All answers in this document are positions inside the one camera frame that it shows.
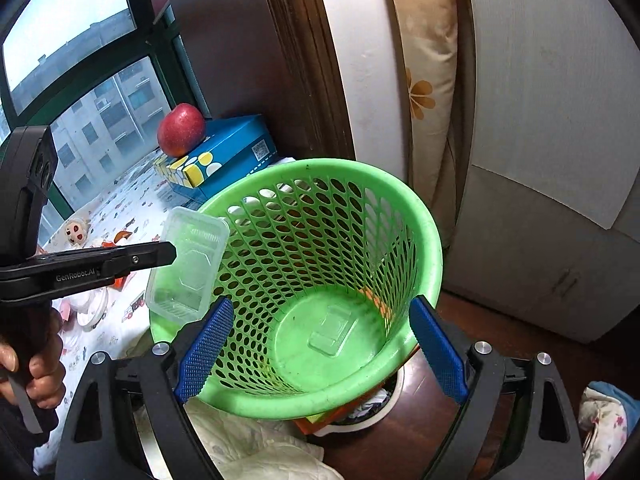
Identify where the clear rectangular plastic container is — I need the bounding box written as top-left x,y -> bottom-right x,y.
144,207 -> 230,326

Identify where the red orange snack wrapper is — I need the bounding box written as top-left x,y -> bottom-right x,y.
101,230 -> 132,292

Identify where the white plastic cup lid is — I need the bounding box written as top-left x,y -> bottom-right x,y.
70,287 -> 108,330

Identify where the person's left hand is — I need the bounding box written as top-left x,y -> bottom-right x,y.
1,308 -> 66,410

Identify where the small plush doll toy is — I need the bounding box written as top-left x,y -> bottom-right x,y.
62,216 -> 91,248

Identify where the cartoon printed white bed sheet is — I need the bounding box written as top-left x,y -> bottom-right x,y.
32,148 -> 296,476

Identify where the small clear container in basket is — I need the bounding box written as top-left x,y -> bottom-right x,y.
308,306 -> 357,358

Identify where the cream quilted blanket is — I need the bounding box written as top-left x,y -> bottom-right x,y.
184,398 -> 342,479

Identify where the orange box under basket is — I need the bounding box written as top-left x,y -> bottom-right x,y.
293,399 -> 382,437

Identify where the red apple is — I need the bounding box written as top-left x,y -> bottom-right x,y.
157,103 -> 205,158

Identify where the blue yellow tissue box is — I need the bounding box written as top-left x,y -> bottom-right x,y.
153,115 -> 280,204

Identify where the floral cloth at corner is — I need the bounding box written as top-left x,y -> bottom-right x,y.
577,382 -> 639,480

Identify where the floral beige curtain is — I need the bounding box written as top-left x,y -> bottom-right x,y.
393,0 -> 458,246

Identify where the green window frame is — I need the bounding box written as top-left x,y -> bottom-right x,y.
1,0 -> 194,219

